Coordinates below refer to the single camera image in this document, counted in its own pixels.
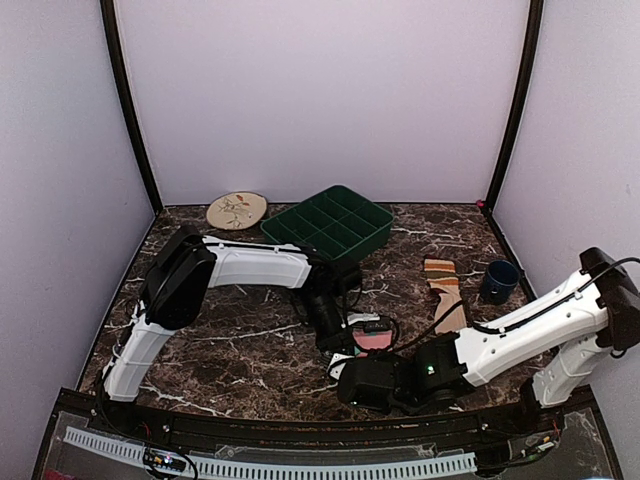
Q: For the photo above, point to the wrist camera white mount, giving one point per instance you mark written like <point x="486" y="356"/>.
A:
<point x="369" y="323"/>
<point x="335" y="365"/>

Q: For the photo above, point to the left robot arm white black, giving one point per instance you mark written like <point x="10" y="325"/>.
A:
<point x="190" y="264"/>

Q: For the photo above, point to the beige floral plate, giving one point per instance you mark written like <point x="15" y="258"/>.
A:
<point x="236" y="211"/>

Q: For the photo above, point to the right black frame post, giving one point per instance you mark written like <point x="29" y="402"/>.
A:
<point x="525" y="70"/>

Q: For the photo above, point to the dark blue mug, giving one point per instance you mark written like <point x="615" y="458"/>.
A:
<point x="500" y="280"/>

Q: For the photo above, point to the black front table rail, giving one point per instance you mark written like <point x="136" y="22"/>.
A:
<point x="203" y="432"/>

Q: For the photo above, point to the black frame post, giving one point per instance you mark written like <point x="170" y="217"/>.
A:
<point x="123" y="88"/>
<point x="525" y="70"/>

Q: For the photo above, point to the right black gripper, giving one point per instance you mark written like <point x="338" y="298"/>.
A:
<point x="387" y="357"/>

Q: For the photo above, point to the green divided organizer tray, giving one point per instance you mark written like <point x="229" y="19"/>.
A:
<point x="338" y="222"/>

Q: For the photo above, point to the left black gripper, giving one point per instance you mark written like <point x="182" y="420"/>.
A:
<point x="343" y="340"/>

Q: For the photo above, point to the small circuit board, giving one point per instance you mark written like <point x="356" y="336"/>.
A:
<point x="161" y="461"/>

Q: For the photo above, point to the beige striped sock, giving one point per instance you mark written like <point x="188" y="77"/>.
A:
<point x="443" y="281"/>

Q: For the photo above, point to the pink patterned sock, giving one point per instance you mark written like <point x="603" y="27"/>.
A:
<point x="365" y="341"/>

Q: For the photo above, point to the white slotted cable duct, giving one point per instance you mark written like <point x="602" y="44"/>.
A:
<point x="246" y="463"/>

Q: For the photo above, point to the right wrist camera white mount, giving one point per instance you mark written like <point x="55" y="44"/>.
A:
<point x="335" y="365"/>

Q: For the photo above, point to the left black frame post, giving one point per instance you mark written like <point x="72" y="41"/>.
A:
<point x="123" y="88"/>

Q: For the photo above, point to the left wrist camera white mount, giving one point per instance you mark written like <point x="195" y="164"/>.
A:
<point x="369" y="323"/>

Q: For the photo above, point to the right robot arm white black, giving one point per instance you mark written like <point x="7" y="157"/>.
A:
<point x="592" y="314"/>

